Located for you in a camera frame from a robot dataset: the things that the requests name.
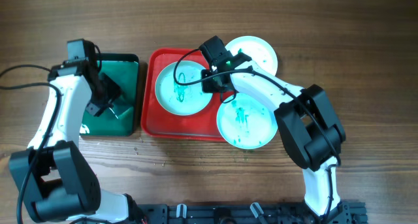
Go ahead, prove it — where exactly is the white plate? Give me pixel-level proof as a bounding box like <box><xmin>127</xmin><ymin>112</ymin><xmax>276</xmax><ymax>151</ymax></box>
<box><xmin>155</xmin><ymin>61</ymin><xmax>212</xmax><ymax>116</ymax></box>

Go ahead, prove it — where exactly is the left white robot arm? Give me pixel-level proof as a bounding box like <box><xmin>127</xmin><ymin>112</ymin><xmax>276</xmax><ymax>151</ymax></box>
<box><xmin>8</xmin><ymin>39</ymin><xmax>148</xmax><ymax>223</ymax></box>

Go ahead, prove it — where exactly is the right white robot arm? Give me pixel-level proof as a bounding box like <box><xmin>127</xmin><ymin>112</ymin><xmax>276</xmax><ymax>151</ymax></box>
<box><xmin>199</xmin><ymin>36</ymin><xmax>346</xmax><ymax>222</ymax></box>

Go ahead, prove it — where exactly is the dark green water tray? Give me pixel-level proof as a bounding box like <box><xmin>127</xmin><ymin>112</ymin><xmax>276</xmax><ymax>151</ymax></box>
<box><xmin>80</xmin><ymin>53</ymin><xmax>140</xmax><ymax>136</ymax></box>

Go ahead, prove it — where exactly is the red plastic tray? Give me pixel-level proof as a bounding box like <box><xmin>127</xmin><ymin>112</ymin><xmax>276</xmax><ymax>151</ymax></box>
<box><xmin>140</xmin><ymin>48</ymin><xmax>224</xmax><ymax>142</ymax></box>

